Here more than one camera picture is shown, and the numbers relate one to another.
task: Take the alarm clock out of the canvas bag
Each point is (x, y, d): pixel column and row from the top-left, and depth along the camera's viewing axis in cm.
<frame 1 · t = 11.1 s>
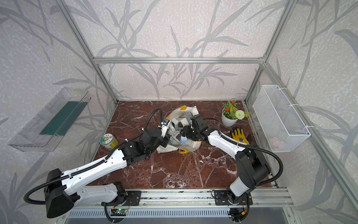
left hand: (168, 130, 75), fingers closed
right hand: (182, 132, 87), fingers open
white canvas tote bag: (178, 119, 101), point 8 cm above the table
potted artificial flower plant: (230, 114, 97), point 13 cm above the table
yellow work glove: (241, 135, 98), point 3 cm above the table

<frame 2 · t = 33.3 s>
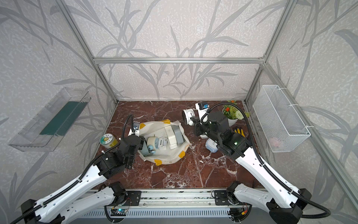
left hand: (136, 132, 74), fingers closed
right hand: (192, 117, 66), fingers closed
white canvas tote bag: (157, 128, 94), point 10 cm above the table
white cube digital clock: (162, 143, 93), point 4 cm above the table
blue twin bell alarm clock: (153, 143, 88), point 9 cm above the table
the other named things where they were.

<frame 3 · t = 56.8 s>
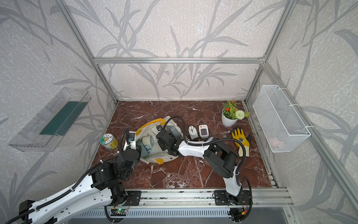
left hand: (135, 140, 73), fingers closed
right hand: (163, 137, 90), fingers open
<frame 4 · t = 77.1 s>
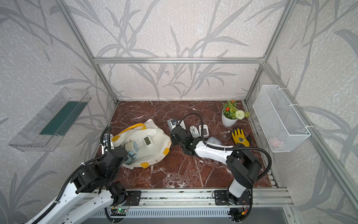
left hand: (115, 147, 71), fingers closed
right hand: (173, 130, 86), fingers open
